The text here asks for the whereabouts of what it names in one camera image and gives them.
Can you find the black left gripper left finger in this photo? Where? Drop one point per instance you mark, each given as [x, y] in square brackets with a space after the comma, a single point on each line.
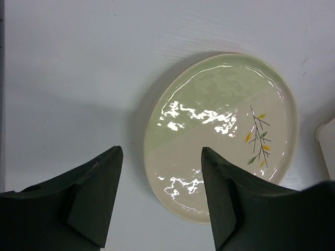
[71, 211]

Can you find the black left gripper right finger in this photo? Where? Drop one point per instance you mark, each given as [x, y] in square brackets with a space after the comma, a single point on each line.
[249, 213]

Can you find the cream and green plate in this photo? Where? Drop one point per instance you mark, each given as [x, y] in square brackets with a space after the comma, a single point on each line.
[236, 104]

